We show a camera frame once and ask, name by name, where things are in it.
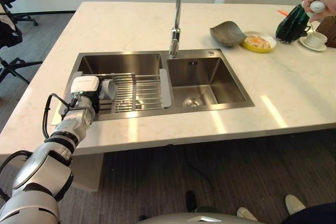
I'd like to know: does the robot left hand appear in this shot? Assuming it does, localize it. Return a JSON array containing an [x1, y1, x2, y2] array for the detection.
[[70, 76, 108, 114]]

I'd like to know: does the white cup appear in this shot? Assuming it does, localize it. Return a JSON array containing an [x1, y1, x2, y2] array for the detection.
[[101, 80, 117, 101]]

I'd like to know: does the metal sink drying rack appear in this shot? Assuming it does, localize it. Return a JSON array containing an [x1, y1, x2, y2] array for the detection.
[[58, 68, 172, 116]]

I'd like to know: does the stainless steel double sink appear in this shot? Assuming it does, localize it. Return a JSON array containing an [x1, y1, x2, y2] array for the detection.
[[51, 48, 255, 125]]

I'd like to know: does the black office chair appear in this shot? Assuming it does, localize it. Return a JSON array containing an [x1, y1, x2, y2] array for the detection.
[[0, 0, 43, 85]]

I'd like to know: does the chrome kitchen faucet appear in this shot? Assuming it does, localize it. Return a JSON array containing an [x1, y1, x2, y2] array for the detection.
[[139, 0, 185, 59]]

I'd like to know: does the grey leaf-shaped bowl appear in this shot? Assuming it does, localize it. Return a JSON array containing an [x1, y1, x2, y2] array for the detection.
[[209, 20, 247, 47]]

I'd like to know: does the yellow dish with food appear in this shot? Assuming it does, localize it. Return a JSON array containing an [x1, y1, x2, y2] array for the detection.
[[240, 31, 277, 54]]

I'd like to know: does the person's white shoe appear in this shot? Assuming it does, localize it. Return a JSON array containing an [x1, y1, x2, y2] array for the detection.
[[285, 194, 307, 216], [236, 207, 258, 222]]

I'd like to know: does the dark green glass vase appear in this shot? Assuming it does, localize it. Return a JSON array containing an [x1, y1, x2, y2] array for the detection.
[[275, 4, 311, 44]]

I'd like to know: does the white saucer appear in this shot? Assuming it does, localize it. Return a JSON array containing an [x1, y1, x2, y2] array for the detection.
[[299, 36, 328, 51]]

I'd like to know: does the white teacup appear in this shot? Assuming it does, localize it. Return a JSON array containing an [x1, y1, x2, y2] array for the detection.
[[306, 31, 328, 48]]

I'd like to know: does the white salt shaker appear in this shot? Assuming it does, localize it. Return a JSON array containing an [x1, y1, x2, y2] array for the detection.
[[301, 0, 327, 14]]

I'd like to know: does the brown woven basket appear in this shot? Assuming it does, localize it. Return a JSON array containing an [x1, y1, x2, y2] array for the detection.
[[317, 15, 336, 48]]

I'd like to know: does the person's leg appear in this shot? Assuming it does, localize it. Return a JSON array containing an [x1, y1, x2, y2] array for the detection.
[[281, 202, 336, 224]]

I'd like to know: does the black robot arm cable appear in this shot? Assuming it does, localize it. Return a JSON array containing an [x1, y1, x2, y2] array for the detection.
[[43, 93, 79, 140]]

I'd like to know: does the black floor cable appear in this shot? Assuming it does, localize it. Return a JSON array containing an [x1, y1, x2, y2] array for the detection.
[[181, 145, 224, 209]]

